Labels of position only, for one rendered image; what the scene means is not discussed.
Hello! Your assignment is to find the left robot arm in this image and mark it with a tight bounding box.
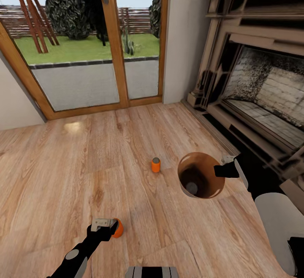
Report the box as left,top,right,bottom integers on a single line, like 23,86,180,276
47,218,118,278

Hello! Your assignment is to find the trash can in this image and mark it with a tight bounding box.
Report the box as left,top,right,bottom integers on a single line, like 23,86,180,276
177,152,225,199

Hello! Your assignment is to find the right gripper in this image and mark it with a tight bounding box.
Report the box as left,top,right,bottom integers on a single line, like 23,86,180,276
214,164,239,178

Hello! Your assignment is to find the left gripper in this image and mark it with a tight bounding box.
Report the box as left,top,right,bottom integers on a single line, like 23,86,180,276
87,221,118,249

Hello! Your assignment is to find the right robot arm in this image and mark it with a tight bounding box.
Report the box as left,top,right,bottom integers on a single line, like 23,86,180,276
214,153,304,278

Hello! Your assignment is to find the can of soda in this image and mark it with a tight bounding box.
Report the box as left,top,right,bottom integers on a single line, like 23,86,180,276
186,181,200,196
108,218,124,238
152,157,160,172

